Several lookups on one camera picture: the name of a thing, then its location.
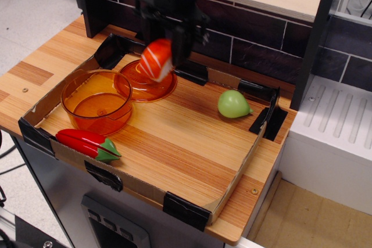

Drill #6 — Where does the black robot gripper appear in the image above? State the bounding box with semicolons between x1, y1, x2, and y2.
134;0;209;67

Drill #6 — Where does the orange salmon sushi toy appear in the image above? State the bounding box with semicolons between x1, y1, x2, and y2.
137;38;174;82

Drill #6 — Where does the orange transparent pot lid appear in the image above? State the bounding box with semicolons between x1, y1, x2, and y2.
119;60;177;102

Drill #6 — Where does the orange transparent plastic pot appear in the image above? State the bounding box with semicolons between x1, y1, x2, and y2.
60;70;133;136

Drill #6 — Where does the cardboard fence with black tape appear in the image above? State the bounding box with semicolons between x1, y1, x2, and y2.
19;34;289;232

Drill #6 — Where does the green toy pear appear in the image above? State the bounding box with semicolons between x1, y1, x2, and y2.
217;90;253;118

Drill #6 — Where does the red toy chili pepper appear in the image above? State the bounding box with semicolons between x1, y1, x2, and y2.
55;129;121;163

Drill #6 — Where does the grey control panel with buttons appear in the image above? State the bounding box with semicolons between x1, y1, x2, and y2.
81;195;151;247

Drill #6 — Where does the black vertical post left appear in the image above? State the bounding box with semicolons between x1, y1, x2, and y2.
74;0;113;39

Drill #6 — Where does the black vertical post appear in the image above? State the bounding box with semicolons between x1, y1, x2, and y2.
290;0;333;111
74;0;113;39

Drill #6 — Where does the black vertical post right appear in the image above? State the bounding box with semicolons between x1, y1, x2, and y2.
290;0;333;111

